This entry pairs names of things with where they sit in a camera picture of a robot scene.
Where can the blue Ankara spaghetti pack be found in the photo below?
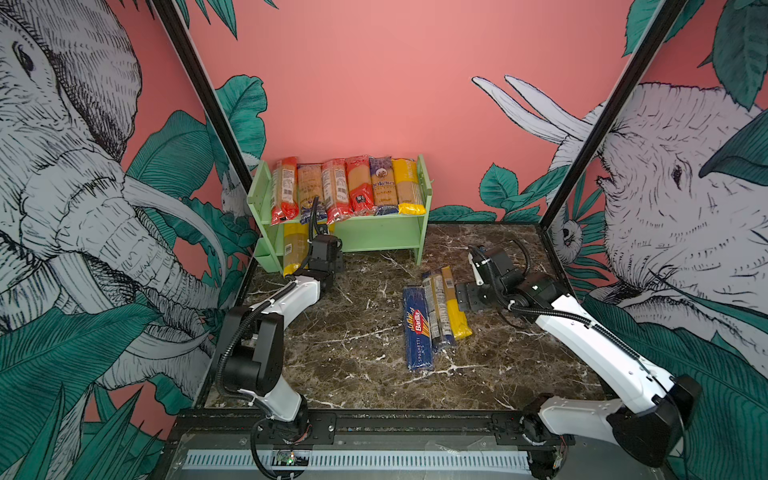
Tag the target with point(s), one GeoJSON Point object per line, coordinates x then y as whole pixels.
{"type": "Point", "coordinates": [383, 184]}

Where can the yellow spaghetti pack barcode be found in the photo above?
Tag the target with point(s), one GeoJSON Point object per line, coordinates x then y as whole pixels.
{"type": "Point", "coordinates": [296, 246]}

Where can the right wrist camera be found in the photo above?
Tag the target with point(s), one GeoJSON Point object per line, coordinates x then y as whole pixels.
{"type": "Point", "coordinates": [476, 259]}

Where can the blue yellow spaghetti pack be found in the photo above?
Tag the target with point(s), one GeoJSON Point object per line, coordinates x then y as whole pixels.
{"type": "Point", "coordinates": [310, 187]}

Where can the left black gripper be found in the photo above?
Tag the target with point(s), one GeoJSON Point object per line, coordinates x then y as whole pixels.
{"type": "Point", "coordinates": [336, 262]}

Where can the red yellow spaghetti pack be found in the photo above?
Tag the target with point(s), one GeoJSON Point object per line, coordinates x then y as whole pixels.
{"type": "Point", "coordinates": [360, 185]}

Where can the yellow Pastatime spaghetti pack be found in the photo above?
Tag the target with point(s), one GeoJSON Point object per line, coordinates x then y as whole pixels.
{"type": "Point", "coordinates": [319, 229]}

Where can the yellow spaghetti pack top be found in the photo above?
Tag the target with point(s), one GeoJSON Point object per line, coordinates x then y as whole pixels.
{"type": "Point", "coordinates": [410, 200]}

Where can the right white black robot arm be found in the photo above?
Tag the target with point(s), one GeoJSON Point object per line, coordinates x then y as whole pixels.
{"type": "Point", "coordinates": [652, 408]}

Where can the right black frame post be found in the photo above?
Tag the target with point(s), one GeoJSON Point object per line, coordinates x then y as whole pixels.
{"type": "Point", "coordinates": [653, 37]}

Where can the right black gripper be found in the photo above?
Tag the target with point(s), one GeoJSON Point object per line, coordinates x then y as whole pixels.
{"type": "Point", "coordinates": [472, 290]}

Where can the green wooden two-tier shelf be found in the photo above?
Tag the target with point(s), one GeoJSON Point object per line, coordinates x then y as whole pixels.
{"type": "Point", "coordinates": [357, 233]}

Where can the yellow spaghetti pack white label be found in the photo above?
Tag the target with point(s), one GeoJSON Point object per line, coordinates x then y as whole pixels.
{"type": "Point", "coordinates": [457, 318]}

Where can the white perforated strip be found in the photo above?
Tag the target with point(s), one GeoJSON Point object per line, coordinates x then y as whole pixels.
{"type": "Point", "coordinates": [379, 460]}

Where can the blue white label spaghetti pack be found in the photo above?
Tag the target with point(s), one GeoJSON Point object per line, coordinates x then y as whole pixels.
{"type": "Point", "coordinates": [442, 336]}

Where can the red spaghetti pack white label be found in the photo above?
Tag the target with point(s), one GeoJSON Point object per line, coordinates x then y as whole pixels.
{"type": "Point", "coordinates": [335, 190]}

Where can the blue spaghetti pack underneath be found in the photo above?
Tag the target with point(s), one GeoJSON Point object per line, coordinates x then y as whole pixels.
{"type": "Point", "coordinates": [418, 342]}

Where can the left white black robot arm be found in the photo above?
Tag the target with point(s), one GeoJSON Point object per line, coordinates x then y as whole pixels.
{"type": "Point", "coordinates": [249, 360]}

